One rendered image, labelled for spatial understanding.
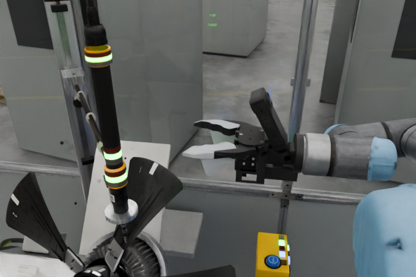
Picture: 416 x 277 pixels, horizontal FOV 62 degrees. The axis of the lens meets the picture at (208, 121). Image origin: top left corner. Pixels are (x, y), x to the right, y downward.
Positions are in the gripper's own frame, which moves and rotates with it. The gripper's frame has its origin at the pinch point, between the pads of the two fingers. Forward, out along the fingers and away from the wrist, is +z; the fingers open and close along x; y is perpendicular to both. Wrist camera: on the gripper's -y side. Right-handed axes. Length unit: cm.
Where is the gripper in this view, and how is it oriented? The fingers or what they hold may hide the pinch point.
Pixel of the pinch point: (192, 134)
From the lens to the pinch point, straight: 64.5
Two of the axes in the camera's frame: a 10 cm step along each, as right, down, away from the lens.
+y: 0.0, 8.9, 4.6
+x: 1.5, -4.6, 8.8
